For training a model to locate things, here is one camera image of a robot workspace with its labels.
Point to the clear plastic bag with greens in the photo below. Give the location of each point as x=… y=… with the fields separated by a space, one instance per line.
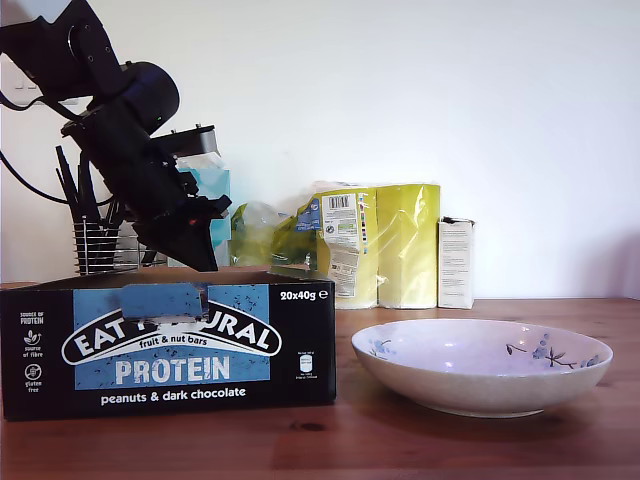
x=260 y=235

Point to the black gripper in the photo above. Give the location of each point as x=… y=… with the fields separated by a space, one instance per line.
x=135 y=170

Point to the yellow paper roll pack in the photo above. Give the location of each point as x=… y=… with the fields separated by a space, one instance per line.
x=405 y=240

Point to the white wall light switch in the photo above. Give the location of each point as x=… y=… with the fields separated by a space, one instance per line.
x=20 y=86

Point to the tissue box with blue print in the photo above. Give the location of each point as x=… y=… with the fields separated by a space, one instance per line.
x=212 y=182

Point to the black blue snack bar carton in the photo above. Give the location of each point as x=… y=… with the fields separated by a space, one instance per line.
x=175 y=350

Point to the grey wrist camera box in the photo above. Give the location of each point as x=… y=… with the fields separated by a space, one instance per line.
x=200 y=142

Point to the black kitchen utensil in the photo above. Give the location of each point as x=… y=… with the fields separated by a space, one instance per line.
x=65 y=170
x=114 y=215
x=86 y=185

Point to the small white carton box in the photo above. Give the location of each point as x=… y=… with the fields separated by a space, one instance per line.
x=456 y=265

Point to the white bowl with blue flowers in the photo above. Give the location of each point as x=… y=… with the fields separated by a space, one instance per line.
x=480 y=380

